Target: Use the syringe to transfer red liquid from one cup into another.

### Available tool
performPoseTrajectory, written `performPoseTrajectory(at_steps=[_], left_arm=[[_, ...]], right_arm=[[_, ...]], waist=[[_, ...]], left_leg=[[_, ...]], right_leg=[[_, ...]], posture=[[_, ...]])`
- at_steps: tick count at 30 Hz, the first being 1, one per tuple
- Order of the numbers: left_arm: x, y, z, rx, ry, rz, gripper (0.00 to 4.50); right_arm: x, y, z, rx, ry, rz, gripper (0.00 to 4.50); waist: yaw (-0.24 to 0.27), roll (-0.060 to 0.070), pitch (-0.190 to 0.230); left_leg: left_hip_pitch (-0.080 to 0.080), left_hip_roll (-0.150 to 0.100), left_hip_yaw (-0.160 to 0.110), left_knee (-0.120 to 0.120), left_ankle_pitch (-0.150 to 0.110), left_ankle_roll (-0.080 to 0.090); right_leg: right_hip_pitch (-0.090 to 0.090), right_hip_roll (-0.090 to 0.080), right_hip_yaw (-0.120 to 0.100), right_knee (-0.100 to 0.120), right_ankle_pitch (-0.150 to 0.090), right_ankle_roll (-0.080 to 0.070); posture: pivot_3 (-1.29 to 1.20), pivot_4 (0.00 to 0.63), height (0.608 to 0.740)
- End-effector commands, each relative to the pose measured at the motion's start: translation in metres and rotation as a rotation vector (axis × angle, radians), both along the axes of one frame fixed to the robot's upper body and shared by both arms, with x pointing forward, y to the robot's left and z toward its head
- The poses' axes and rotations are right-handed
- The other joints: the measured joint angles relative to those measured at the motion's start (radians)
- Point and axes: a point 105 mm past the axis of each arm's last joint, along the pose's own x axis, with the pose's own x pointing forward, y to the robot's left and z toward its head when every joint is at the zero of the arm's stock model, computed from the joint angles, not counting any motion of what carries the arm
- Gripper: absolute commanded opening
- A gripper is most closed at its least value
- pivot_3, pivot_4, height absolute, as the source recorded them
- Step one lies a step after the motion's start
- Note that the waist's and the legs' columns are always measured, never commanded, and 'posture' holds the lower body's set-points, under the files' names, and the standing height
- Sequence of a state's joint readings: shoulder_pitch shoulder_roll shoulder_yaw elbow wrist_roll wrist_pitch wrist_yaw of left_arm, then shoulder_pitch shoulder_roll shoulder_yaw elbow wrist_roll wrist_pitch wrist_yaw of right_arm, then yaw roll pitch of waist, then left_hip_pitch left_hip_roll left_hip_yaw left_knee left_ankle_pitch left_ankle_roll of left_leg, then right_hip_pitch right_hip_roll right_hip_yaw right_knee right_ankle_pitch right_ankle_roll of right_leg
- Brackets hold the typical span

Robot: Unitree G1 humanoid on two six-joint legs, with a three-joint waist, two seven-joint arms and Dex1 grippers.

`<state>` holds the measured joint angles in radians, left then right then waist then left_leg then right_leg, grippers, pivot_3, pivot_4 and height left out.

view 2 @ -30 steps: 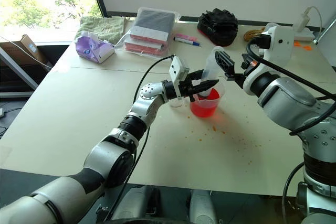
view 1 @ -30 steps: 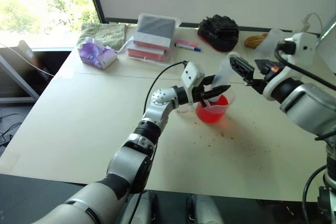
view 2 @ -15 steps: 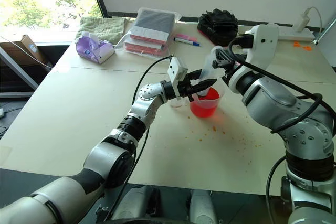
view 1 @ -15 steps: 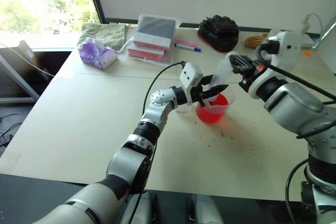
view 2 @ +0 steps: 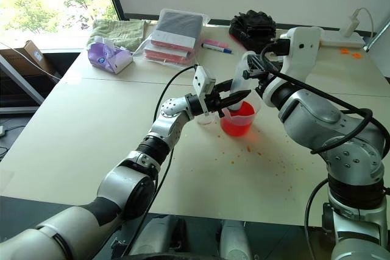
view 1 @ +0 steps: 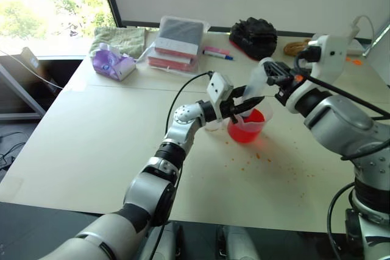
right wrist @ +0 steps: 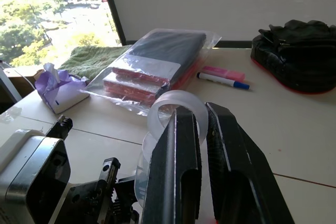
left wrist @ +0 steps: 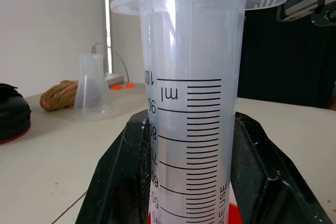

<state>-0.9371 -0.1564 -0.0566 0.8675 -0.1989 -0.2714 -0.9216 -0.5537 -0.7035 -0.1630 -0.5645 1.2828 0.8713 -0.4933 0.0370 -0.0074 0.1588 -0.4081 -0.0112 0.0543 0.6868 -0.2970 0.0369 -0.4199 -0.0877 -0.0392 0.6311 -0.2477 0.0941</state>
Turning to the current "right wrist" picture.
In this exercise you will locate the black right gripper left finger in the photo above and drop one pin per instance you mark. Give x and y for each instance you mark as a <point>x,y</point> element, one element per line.
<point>168,176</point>

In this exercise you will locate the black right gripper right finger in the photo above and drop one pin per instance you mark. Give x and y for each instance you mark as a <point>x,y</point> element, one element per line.
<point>241,182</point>

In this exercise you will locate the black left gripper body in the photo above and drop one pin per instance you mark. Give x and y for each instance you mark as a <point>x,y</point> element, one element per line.
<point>89,203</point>

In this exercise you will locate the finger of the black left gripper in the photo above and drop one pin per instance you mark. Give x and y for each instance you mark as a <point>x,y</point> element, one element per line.
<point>61,128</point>
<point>110,169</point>

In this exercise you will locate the clear tape roll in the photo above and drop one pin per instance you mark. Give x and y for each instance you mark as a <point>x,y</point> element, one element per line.
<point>181,98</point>

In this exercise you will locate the purple and white tissue box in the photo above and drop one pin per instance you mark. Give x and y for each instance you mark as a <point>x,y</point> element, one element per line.
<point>65,95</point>

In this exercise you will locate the brown cardboard box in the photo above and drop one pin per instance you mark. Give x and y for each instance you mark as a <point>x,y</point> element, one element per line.
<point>23,77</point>

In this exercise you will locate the green towel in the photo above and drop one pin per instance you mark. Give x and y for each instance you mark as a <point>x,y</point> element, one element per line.
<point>89,58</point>

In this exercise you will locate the red flat pack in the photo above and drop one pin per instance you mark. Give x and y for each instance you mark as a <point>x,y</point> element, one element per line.
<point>128,89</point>
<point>141,75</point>

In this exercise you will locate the white marker with blue cap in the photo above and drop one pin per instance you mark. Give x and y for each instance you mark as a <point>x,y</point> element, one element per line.
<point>220,79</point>

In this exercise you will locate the clear plastic zip bag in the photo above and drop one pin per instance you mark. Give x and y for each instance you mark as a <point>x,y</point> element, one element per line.
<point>147,58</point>

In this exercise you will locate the pink highlighter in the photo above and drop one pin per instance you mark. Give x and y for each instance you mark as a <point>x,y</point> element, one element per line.
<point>225,72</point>

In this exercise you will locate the black folded cloth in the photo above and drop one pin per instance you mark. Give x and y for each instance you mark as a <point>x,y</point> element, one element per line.
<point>170,48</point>

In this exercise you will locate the black bag with red base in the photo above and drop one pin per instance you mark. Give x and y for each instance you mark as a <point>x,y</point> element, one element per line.
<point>296,56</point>

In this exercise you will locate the black window frame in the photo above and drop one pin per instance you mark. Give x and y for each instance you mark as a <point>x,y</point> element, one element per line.
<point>113,9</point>

